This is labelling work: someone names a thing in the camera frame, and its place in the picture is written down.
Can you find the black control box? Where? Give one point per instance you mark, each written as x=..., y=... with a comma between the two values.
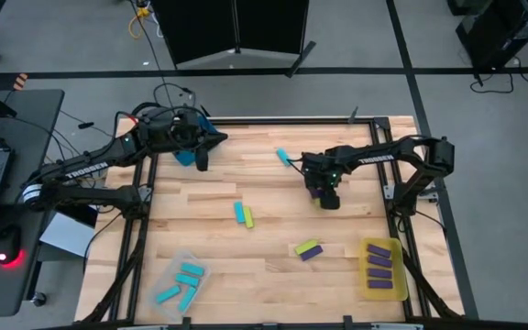
x=78, y=215

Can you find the black caster wheel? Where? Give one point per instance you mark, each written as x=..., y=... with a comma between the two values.
x=39, y=300

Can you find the yellow plastic bin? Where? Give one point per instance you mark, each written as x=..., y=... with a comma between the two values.
x=399, y=266

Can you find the purple toy block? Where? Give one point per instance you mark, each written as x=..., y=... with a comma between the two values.
x=314, y=193
x=378, y=250
x=379, y=273
x=380, y=284
x=379, y=261
x=312, y=253

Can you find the blue plastic bin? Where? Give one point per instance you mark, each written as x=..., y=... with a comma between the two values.
x=183, y=159

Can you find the black computer tower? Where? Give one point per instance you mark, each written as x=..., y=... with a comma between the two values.
x=498, y=32

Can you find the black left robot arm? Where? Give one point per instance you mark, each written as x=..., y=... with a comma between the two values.
x=85, y=169

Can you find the silver mounting plate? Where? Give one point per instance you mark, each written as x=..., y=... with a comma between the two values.
x=389, y=190

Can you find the clear plastic bin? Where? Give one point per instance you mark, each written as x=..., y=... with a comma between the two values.
x=165, y=279

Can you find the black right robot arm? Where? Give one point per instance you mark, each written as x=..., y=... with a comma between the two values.
x=383, y=157

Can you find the white sheet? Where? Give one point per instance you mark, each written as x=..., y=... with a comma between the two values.
x=67, y=236

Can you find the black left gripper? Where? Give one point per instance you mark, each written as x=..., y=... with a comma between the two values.
x=177, y=135

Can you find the black side desk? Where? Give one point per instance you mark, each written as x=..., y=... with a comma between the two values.
x=30, y=133

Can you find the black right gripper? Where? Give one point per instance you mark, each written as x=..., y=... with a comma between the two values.
x=323, y=174

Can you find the black aluminium table frame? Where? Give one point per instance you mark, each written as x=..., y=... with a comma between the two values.
x=268, y=121

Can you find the black computer mouse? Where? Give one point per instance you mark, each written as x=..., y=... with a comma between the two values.
x=7, y=240

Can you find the black folding room divider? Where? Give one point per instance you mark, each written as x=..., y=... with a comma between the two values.
x=200, y=27

